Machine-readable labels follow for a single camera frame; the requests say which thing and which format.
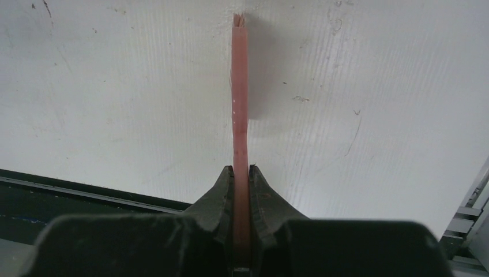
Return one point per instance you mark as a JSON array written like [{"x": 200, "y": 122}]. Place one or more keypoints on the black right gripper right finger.
[{"x": 269, "y": 212}]

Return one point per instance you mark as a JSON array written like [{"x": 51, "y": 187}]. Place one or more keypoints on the pink hand brush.
[{"x": 239, "y": 94}]

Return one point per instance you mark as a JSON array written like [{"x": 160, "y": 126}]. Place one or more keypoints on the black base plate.
[{"x": 30, "y": 202}]

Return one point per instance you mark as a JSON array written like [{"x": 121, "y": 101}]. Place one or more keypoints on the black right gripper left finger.
[{"x": 212, "y": 234}]

